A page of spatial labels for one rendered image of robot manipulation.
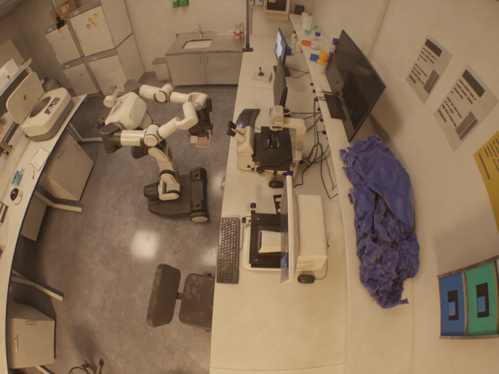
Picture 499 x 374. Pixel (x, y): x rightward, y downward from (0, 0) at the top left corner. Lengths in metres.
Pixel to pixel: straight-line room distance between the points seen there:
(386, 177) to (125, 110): 1.44
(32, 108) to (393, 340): 3.80
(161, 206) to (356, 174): 1.87
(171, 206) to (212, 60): 2.24
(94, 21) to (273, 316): 4.05
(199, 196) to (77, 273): 1.80
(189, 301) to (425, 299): 1.49
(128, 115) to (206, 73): 2.39
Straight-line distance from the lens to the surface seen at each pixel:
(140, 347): 2.47
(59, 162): 2.86
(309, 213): 0.97
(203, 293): 1.68
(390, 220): 0.97
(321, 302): 1.47
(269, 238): 1.11
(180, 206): 2.23
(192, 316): 1.71
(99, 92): 4.68
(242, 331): 1.40
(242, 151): 1.46
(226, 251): 1.40
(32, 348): 3.03
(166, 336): 2.32
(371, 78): 1.17
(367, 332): 1.03
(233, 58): 3.39
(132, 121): 1.37
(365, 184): 1.02
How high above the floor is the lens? 2.13
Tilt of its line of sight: 61 degrees down
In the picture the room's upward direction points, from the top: 2 degrees clockwise
